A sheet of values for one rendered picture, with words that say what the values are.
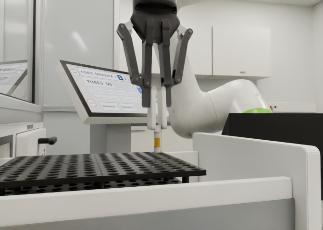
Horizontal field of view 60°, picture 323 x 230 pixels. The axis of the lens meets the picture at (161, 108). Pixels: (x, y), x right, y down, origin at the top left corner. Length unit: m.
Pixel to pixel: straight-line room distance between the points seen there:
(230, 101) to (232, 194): 0.57
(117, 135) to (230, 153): 0.93
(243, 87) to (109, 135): 0.66
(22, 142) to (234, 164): 0.36
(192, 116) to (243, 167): 0.45
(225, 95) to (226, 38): 3.33
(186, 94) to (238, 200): 0.58
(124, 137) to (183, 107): 0.57
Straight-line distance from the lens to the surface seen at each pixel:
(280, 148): 0.34
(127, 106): 1.25
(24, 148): 0.55
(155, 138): 0.46
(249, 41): 4.31
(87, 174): 0.30
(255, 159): 0.38
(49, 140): 0.65
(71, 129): 2.06
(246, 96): 0.83
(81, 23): 2.16
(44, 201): 0.25
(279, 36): 5.02
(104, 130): 1.28
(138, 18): 0.48
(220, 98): 0.84
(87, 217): 0.26
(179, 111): 0.84
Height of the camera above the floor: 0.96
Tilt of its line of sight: 2 degrees up
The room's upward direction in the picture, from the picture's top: straight up
